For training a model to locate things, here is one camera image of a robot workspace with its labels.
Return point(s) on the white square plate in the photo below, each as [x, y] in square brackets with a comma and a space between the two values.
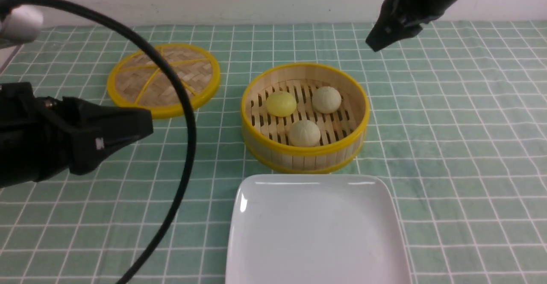
[315, 229]

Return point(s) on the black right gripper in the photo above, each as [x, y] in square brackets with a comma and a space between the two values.
[390, 28]

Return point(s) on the white steamed bun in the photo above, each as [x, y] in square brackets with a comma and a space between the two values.
[304, 133]

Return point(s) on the beige steamed bun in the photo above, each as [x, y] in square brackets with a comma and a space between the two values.
[326, 100]

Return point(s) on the yellow bamboo steamer lid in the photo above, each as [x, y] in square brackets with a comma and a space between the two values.
[136, 81]

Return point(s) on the yellow bamboo steamer basket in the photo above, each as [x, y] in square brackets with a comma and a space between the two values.
[342, 132]

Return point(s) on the yellow steamed bun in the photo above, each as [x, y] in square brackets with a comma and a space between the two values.
[281, 104]

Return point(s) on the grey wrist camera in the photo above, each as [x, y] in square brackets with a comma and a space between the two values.
[19, 25]

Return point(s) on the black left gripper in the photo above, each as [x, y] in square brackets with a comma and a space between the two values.
[43, 136]

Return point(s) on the green checkered tablecloth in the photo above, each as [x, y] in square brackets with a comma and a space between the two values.
[457, 132]

